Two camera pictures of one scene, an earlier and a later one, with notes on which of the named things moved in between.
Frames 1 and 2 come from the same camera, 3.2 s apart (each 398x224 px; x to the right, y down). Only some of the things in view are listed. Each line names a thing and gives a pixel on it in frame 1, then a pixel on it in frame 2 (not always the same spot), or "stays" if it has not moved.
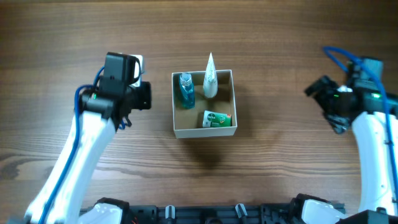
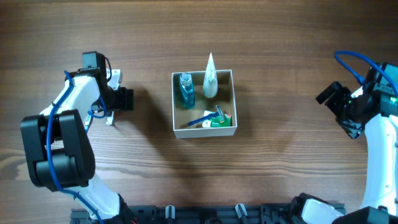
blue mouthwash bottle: [186, 90] stays
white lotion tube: [210, 88] stays
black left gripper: [144, 95] -> [125, 99]
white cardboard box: [188, 123] stays
